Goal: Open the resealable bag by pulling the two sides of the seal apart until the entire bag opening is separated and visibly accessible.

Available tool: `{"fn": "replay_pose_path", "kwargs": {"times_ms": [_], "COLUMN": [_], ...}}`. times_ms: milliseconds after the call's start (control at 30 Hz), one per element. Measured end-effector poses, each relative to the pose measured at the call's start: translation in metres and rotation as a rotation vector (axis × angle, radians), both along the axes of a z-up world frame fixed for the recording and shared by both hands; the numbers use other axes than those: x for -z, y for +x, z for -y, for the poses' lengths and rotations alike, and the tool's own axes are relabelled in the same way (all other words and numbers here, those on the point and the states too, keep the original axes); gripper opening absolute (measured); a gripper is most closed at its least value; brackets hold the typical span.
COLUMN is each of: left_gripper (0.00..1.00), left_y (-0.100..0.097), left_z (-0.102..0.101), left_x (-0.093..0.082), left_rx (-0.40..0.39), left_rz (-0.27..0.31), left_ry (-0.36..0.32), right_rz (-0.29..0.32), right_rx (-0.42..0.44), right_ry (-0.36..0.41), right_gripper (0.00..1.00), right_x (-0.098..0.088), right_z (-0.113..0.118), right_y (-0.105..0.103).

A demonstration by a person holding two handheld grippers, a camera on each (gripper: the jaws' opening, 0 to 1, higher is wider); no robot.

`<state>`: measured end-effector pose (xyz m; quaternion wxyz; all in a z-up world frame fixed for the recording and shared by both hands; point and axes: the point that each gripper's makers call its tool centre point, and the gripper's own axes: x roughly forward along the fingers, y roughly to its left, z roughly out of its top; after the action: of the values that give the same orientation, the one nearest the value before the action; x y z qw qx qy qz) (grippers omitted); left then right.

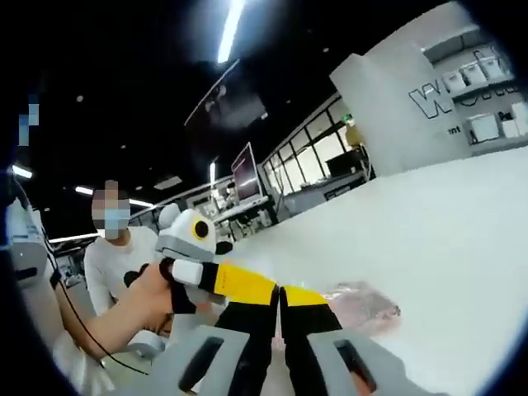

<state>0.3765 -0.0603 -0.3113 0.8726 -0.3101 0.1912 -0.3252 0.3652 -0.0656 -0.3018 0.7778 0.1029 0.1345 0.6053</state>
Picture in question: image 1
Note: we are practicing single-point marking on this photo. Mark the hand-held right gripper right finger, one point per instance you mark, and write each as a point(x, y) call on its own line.
point(330, 354)

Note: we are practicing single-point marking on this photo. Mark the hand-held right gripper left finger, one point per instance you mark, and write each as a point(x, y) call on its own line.
point(231, 354)

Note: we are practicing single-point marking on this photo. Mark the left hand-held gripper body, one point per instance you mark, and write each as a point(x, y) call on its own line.
point(185, 239)

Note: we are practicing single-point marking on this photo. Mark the clear resealable bag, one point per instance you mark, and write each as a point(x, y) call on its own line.
point(363, 306)

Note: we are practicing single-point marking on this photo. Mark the person's left hand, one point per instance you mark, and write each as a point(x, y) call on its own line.
point(154, 293)

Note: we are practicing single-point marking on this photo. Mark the black round object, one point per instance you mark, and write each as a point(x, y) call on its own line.
point(224, 247)

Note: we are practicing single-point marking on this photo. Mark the white monitor desk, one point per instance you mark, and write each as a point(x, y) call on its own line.
point(243, 208)

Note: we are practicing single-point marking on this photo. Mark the large dark monitor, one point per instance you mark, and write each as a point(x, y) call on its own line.
point(247, 169)

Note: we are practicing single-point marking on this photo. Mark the grey counter with dark sign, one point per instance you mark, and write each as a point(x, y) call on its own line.
point(330, 193)

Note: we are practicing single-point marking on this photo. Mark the dark hanging ceiling panel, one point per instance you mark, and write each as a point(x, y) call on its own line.
point(231, 103)

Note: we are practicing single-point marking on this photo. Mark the person's white shirt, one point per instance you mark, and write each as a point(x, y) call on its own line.
point(82, 371)

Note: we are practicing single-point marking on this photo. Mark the black box-shaped appliance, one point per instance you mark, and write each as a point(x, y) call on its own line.
point(346, 163)

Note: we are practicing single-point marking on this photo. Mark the chest-worn white device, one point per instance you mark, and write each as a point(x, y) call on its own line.
point(26, 255)

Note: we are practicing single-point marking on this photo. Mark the short ceiling light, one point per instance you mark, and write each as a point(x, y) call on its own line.
point(21, 171)

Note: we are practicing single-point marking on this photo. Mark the yellow sack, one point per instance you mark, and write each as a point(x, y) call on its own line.
point(352, 137)

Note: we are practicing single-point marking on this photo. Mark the long ceiling light strip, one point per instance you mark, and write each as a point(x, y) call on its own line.
point(231, 29)

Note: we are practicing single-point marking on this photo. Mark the group of white storage bins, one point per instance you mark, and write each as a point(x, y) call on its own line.
point(482, 123)

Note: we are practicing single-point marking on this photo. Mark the grey metal shelving unit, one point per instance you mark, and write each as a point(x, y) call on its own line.
point(482, 103)

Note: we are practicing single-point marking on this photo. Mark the glass window wall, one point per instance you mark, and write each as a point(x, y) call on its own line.
point(313, 152)

